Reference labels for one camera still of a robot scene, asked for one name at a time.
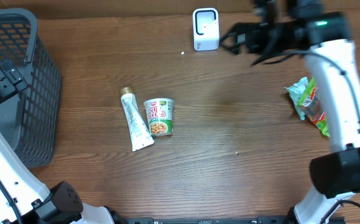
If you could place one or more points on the instant noodle cup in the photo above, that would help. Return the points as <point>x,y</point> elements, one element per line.
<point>159,112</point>

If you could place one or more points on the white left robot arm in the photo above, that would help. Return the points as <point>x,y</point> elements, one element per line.
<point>23,197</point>

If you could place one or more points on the dark grey plastic basket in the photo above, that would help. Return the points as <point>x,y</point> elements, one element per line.
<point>28,120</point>

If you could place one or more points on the mint green wipes packet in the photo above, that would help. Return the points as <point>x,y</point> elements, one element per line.
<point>295,92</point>

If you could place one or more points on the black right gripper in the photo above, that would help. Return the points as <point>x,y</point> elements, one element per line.
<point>252,44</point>

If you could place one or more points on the white barcode scanner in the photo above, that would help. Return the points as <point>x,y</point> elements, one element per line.
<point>205,29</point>

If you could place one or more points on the colourful gummy candy bag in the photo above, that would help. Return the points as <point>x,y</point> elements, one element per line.
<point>310,104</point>

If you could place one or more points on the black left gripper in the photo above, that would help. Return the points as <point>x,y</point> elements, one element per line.
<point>10,83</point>

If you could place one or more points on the white tube gold cap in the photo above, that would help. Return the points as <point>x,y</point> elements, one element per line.
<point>139,133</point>

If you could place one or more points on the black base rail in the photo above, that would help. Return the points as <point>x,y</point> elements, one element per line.
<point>259,220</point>

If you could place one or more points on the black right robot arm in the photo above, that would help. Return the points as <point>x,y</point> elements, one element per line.
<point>325,42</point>

